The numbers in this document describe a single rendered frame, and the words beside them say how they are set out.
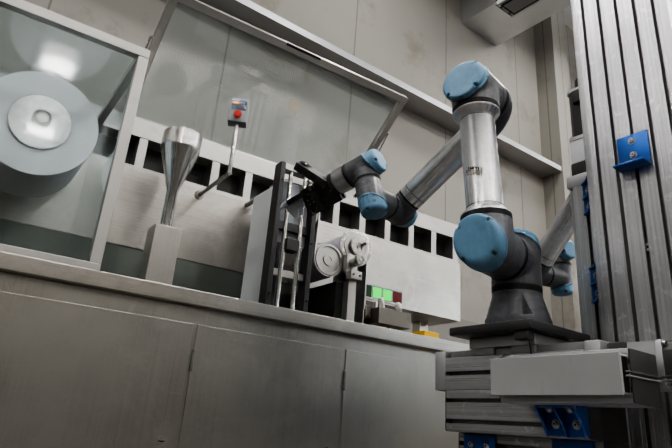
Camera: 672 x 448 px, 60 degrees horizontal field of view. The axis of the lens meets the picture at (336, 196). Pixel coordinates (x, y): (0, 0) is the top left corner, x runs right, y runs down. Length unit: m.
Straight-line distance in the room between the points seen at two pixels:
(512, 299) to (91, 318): 1.01
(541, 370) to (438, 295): 1.87
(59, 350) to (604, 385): 1.17
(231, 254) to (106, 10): 2.41
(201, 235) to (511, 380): 1.48
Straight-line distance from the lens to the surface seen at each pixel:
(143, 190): 2.33
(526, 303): 1.39
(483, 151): 1.41
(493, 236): 1.29
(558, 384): 1.15
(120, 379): 1.60
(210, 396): 1.67
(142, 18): 4.45
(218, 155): 2.50
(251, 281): 2.22
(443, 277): 3.06
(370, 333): 1.92
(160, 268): 2.00
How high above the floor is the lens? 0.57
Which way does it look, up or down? 22 degrees up
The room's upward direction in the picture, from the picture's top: 5 degrees clockwise
